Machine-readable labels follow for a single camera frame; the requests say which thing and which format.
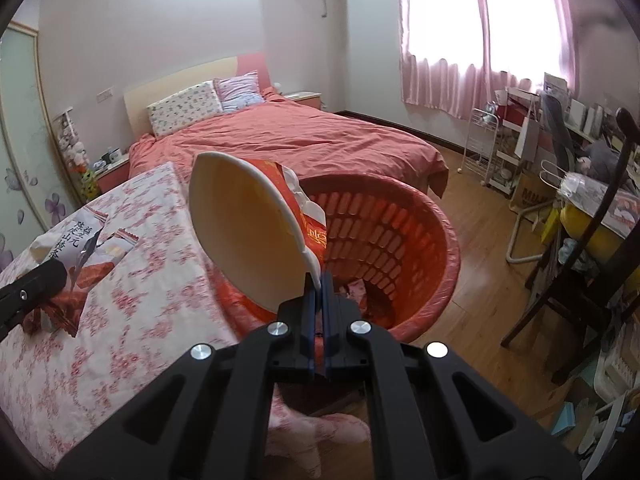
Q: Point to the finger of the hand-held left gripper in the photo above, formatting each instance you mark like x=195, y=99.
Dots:
x=35, y=282

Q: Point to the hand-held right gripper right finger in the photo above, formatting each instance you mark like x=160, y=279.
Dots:
x=327, y=310

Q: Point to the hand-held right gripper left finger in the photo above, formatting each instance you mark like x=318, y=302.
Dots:
x=310, y=310

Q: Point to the red snack wrapper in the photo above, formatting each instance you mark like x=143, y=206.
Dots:
x=60, y=312

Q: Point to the white snack bag black print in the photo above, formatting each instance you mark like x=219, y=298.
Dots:
x=60, y=237

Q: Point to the small red packet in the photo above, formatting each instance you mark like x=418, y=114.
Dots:
x=95, y=272

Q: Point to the red plastic laundry basket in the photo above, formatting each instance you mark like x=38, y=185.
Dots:
x=400, y=240

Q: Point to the paper instant noodle bowl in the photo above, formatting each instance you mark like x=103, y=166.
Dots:
x=240, y=220

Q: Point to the green yellow plush toy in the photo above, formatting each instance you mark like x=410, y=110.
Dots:
x=88, y=182

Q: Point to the pink floral tablecloth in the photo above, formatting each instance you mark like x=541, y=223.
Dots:
x=150, y=320

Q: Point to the sliding wardrobe purple flowers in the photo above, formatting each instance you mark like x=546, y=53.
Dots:
x=20, y=160

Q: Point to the pink nightstand with mugs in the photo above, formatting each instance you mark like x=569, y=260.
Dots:
x=115, y=172

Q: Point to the clear tube of plush toys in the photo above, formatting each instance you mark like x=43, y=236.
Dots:
x=72, y=145

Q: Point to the bed with pink cover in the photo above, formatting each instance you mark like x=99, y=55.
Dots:
x=300, y=145

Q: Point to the pink striped pillow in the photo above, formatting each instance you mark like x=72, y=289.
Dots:
x=240, y=92

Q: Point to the floral pillow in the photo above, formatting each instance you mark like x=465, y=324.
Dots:
x=185, y=107

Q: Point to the cream pink headboard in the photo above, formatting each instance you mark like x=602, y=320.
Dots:
x=165, y=82

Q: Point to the dark wooden chair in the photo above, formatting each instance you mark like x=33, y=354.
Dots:
x=580, y=270

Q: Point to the pink curtain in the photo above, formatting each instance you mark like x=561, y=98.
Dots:
x=440, y=35

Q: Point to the wall switch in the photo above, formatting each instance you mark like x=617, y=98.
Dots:
x=105, y=94

